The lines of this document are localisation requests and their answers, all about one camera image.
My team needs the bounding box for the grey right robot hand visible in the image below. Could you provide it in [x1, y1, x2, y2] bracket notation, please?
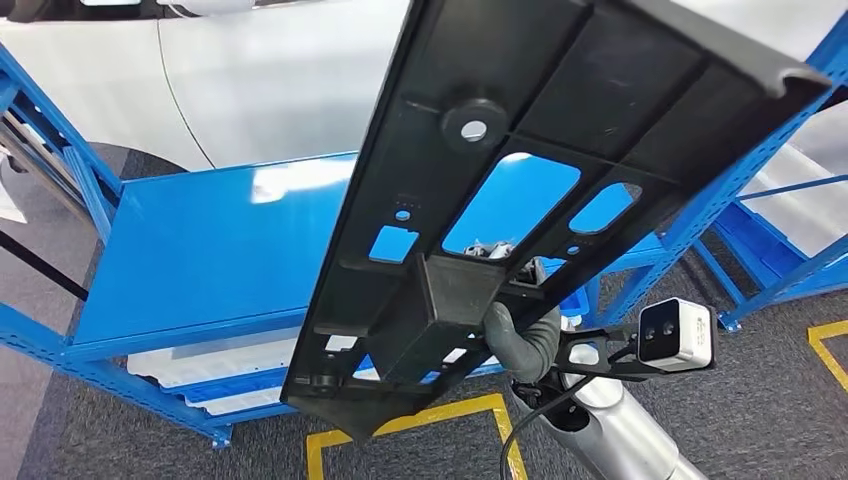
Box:
[463, 241, 548, 386]

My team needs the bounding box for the black plastic plate bracket part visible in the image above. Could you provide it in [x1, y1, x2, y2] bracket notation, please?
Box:
[279, 0, 833, 444]

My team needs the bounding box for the large blue metal shelf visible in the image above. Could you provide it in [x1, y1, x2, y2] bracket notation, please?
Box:
[0, 13, 848, 450]

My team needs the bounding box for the yellow floor tape square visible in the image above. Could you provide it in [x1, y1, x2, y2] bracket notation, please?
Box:
[808, 321, 848, 393]
[305, 393, 531, 480]

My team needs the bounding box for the blue wheeled metal rack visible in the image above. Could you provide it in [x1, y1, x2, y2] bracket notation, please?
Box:
[692, 172, 848, 334]

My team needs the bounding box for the translucent white plastic bin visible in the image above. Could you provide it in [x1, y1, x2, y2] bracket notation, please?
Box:
[125, 327, 303, 390]

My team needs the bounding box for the large white plastic bin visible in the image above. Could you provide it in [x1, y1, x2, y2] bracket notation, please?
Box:
[738, 99, 848, 260]

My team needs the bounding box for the white car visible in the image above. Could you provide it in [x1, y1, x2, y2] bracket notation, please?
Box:
[0, 0, 848, 172]

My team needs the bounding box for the black barrier belt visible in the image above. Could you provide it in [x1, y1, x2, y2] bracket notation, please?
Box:
[0, 228, 91, 303]

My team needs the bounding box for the grey metal pole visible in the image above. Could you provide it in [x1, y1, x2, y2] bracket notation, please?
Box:
[0, 109, 87, 210]

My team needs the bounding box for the white plastic panel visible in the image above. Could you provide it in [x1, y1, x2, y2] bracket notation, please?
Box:
[0, 142, 29, 227]

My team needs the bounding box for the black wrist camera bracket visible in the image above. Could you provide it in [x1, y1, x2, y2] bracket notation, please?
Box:
[555, 324, 647, 384]

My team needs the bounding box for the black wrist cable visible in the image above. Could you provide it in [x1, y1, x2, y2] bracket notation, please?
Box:
[498, 357, 641, 480]

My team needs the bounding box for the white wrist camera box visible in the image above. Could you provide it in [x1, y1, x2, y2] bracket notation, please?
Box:
[637, 297, 717, 372]

